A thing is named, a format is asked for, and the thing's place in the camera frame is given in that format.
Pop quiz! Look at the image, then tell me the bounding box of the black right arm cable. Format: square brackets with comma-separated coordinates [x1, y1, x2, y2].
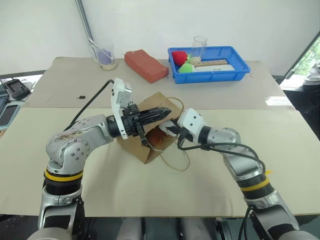
[176, 129, 266, 176]

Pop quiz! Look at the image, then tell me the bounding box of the brown paper bag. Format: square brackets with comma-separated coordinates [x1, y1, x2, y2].
[116, 91, 191, 172]

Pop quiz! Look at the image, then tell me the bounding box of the tall clear glass cup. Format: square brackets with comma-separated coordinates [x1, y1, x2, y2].
[192, 35, 208, 64]

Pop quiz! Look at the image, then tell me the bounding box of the grey window frame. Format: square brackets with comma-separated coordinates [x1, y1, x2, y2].
[284, 31, 320, 80]

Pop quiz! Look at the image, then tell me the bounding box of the purple item in beaker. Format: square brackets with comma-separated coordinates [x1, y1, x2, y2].
[97, 48, 113, 64]

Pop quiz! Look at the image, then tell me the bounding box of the red foam brick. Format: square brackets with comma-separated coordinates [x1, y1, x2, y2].
[124, 49, 170, 84]

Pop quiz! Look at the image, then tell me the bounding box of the red strawberry plush toy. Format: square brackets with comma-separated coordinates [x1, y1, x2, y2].
[171, 50, 190, 67]

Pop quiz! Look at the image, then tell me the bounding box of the wooden strip with holes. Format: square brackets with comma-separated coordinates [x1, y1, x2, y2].
[193, 59, 229, 69]

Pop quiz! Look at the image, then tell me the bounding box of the green plush toy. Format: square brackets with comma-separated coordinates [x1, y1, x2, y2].
[177, 62, 197, 74]

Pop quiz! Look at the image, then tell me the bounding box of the white flat box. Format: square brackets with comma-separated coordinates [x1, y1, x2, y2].
[193, 64, 236, 74]

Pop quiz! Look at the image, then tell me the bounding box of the metal flexible conduit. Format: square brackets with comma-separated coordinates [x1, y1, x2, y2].
[75, 0, 98, 50]

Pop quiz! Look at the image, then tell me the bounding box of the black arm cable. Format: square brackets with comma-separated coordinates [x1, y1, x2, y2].
[176, 129, 266, 176]
[63, 79, 115, 132]

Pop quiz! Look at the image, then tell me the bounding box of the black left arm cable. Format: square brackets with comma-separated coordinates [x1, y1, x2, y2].
[63, 79, 115, 132]

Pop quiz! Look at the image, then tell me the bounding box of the black handheld device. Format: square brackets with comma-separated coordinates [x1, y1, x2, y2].
[5, 78, 31, 100]

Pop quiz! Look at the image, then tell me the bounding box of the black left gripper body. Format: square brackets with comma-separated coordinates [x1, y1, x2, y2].
[121, 100, 149, 147]

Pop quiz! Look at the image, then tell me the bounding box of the blue plastic bin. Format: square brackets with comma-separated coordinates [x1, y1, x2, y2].
[167, 45, 252, 85]

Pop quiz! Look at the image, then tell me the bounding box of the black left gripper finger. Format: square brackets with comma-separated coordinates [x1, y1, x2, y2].
[139, 112, 171, 127]
[138, 106, 173, 121]

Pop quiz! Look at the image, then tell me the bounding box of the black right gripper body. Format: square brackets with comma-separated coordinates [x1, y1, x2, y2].
[176, 120, 194, 143]

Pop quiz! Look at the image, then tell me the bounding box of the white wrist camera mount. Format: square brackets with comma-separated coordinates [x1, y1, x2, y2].
[109, 77, 133, 140]
[177, 108, 204, 137]

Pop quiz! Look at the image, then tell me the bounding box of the dark tablet with blue case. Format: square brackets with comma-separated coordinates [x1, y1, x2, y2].
[0, 103, 21, 129]

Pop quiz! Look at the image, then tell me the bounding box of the cream board sheet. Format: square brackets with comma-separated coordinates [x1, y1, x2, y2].
[0, 106, 320, 218]

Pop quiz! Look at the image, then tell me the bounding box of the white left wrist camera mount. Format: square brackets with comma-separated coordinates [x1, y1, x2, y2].
[109, 77, 133, 140]

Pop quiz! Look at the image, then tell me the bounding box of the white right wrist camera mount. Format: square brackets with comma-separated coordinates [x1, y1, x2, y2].
[177, 108, 204, 137]

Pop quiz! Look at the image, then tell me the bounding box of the plastic measuring cup with powder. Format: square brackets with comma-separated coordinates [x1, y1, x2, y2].
[92, 41, 118, 72]

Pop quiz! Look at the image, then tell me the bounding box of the person in grey clothing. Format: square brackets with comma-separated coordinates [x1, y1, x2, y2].
[302, 60, 320, 88]

